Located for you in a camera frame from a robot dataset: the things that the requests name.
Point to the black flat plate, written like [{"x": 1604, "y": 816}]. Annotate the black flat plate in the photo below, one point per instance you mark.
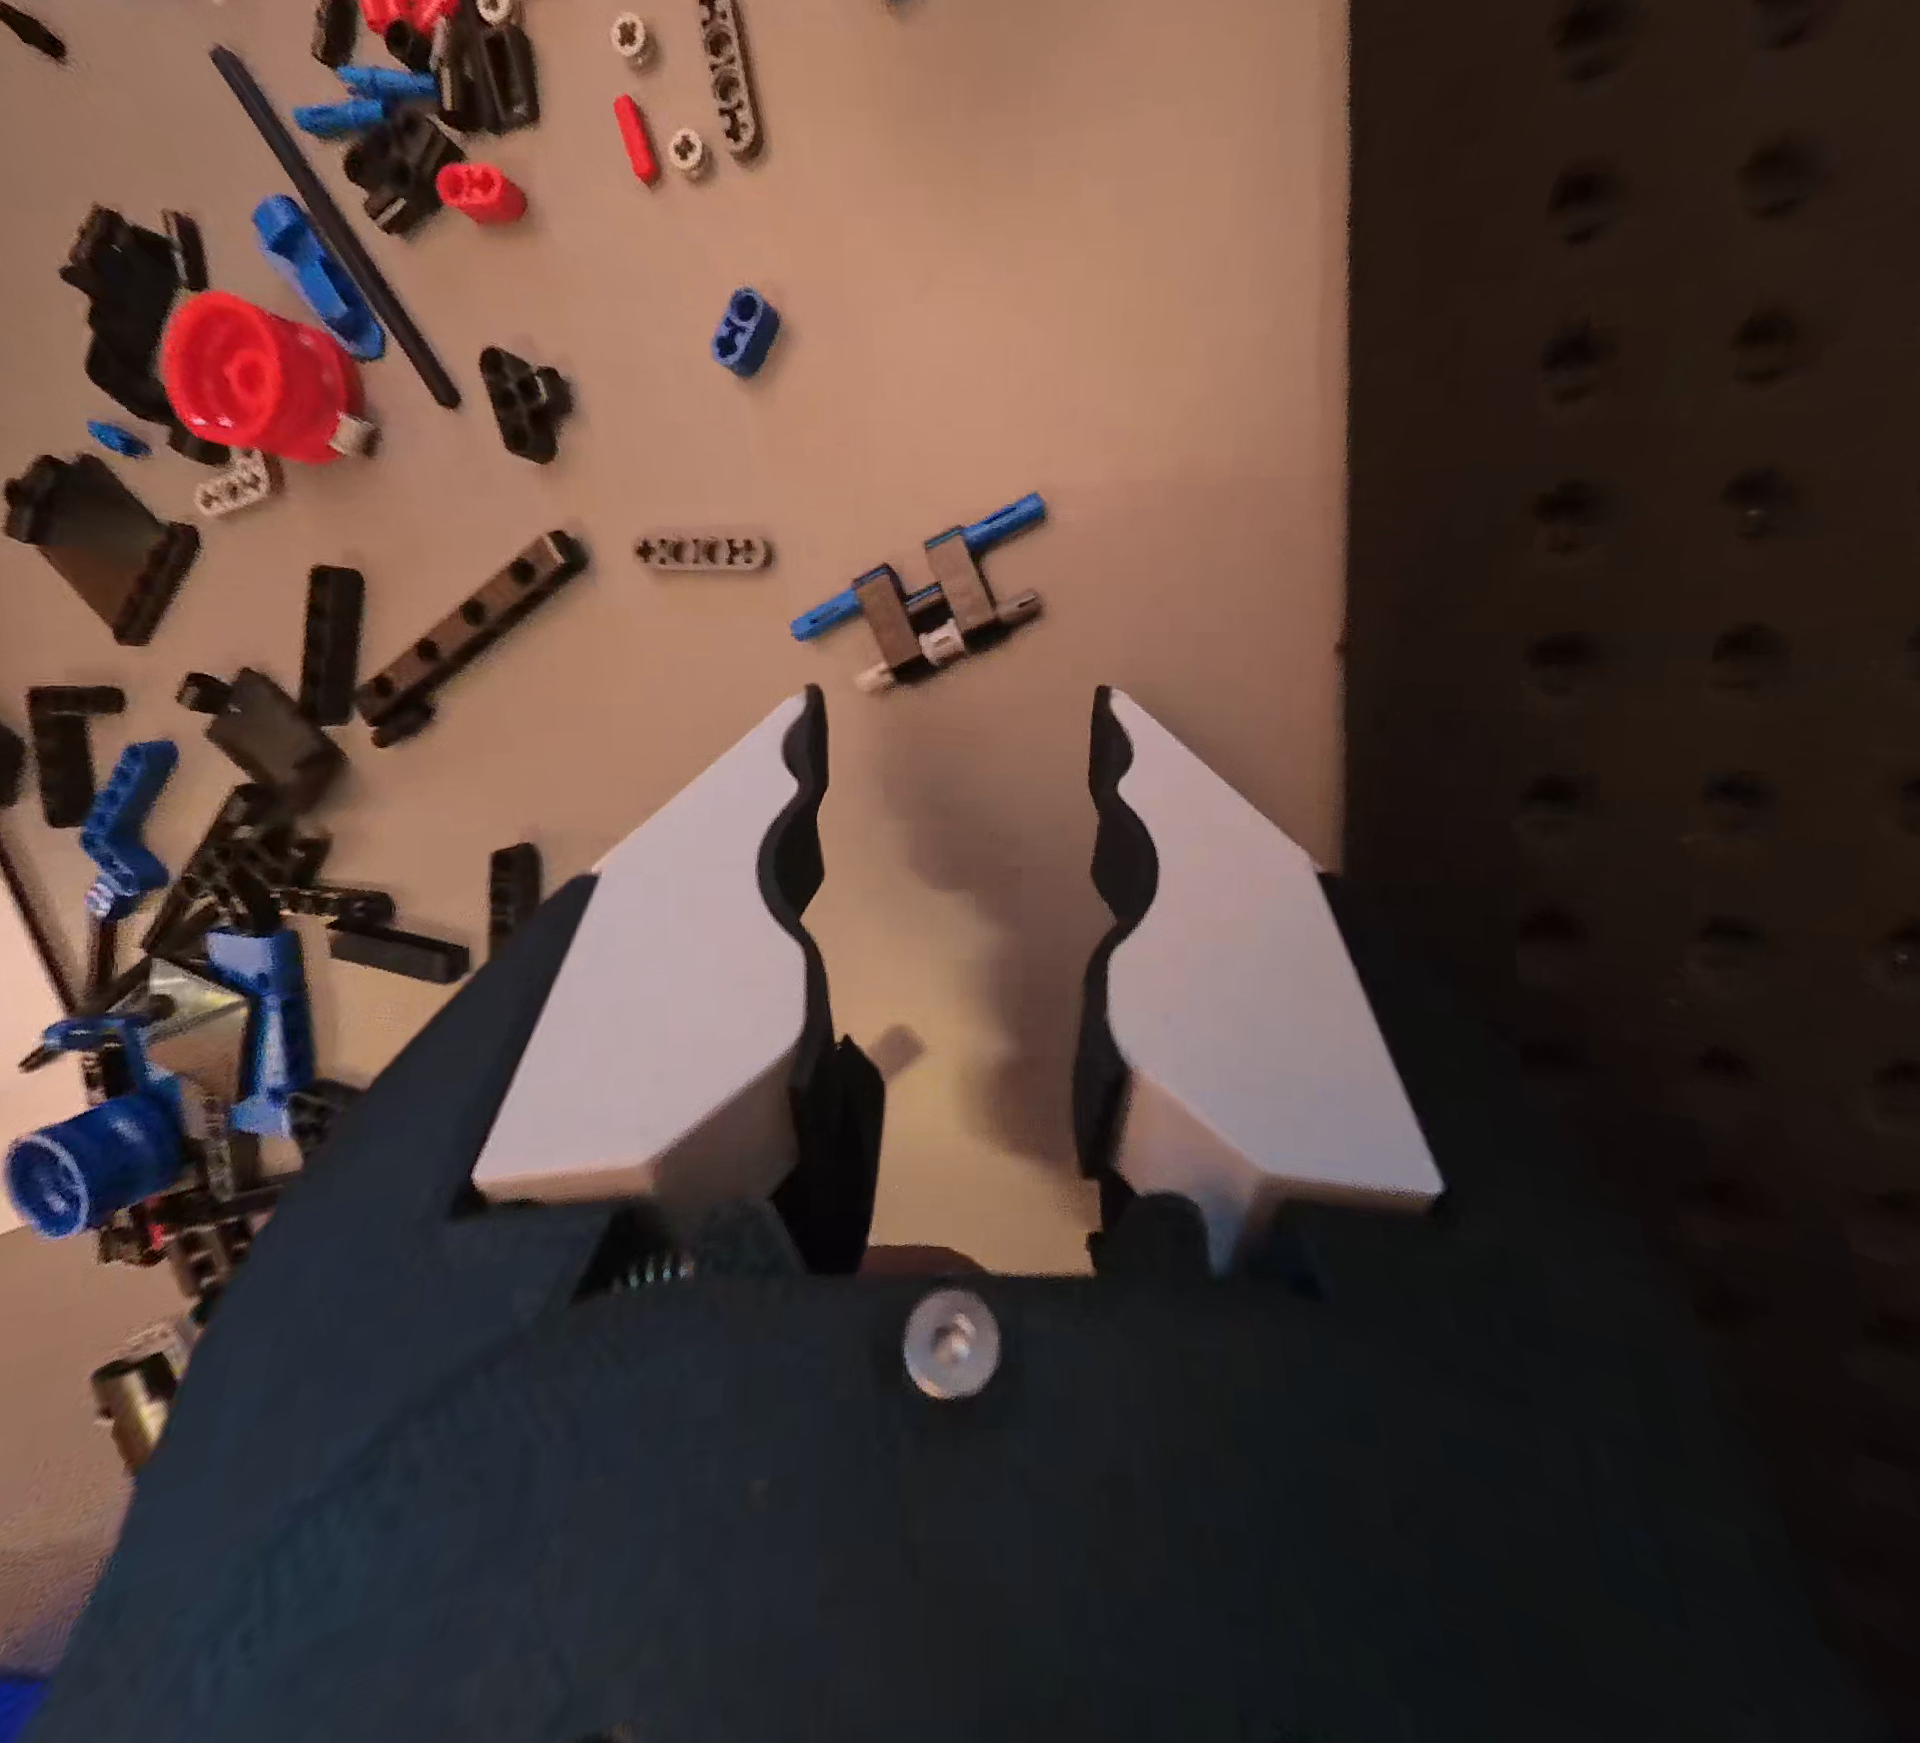
[{"x": 398, "y": 951}]

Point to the long black holed beam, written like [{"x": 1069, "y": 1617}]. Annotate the long black holed beam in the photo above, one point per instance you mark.
[{"x": 472, "y": 633}]

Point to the red wheel rim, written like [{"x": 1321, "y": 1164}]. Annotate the red wheel rim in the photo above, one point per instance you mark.
[{"x": 257, "y": 380}]

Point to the blue long pin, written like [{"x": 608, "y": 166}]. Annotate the blue long pin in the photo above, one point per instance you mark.
[{"x": 990, "y": 529}]

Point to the grey black long pin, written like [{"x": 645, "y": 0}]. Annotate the grey black long pin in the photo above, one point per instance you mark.
[{"x": 939, "y": 644}]

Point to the black thin beam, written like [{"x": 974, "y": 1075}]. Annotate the black thin beam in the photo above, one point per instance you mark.
[{"x": 339, "y": 900}]

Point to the black tee connector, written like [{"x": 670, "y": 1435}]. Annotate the black tee connector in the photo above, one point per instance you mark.
[{"x": 527, "y": 399}]

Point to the black perforated panel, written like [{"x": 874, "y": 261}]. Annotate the black perforated panel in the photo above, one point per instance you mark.
[{"x": 1652, "y": 725}]

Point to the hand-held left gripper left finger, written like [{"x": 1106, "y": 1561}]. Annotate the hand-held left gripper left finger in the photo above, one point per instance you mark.
[{"x": 660, "y": 1022}]

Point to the blue flat panel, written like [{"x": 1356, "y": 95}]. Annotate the blue flat panel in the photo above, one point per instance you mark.
[{"x": 272, "y": 1022}]

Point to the long black axle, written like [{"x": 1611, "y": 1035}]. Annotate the long black axle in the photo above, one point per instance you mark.
[{"x": 333, "y": 225}]

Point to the medium black axle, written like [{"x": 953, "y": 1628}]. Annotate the medium black axle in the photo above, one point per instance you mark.
[{"x": 37, "y": 924}]

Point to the blue angled beam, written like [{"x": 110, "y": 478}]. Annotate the blue angled beam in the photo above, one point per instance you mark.
[{"x": 127, "y": 815}]

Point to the grey desk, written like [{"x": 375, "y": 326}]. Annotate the grey desk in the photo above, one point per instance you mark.
[{"x": 977, "y": 274}]

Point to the black curved panel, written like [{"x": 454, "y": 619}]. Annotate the black curved panel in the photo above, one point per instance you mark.
[{"x": 135, "y": 1399}]

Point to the grey thin beam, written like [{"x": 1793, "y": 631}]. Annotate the grey thin beam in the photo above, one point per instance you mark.
[
  {"x": 733, "y": 69},
  {"x": 706, "y": 553}
]

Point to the black square panel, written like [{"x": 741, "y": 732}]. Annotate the black square panel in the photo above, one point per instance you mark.
[
  {"x": 108, "y": 544},
  {"x": 190, "y": 1037},
  {"x": 272, "y": 732}
]

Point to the blue wheel rim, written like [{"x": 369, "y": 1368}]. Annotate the blue wheel rim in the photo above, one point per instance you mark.
[{"x": 92, "y": 1160}]

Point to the black three-hole connector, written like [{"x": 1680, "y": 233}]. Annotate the black three-hole connector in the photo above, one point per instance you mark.
[{"x": 241, "y": 873}]

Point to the black rectangular frame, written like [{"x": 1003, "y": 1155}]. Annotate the black rectangular frame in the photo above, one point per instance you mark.
[{"x": 198, "y": 1219}]

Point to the red pin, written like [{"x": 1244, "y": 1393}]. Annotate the red pin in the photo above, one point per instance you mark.
[{"x": 636, "y": 136}]

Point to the blue short connector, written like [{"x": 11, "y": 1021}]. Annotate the blue short connector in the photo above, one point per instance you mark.
[{"x": 746, "y": 329}]

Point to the black five-hole beam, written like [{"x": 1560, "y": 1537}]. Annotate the black five-hole beam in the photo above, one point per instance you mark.
[{"x": 513, "y": 896}]

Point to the red short beam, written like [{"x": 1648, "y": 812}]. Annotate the red short beam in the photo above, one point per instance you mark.
[{"x": 481, "y": 192}]

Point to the light grey small bush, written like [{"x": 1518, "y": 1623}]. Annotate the light grey small bush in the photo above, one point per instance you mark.
[{"x": 356, "y": 432}]

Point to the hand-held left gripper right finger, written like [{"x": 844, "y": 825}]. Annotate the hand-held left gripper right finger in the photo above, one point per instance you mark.
[{"x": 1259, "y": 1022}]

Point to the blue curved panel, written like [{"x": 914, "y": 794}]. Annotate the blue curved panel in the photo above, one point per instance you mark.
[{"x": 315, "y": 274}]

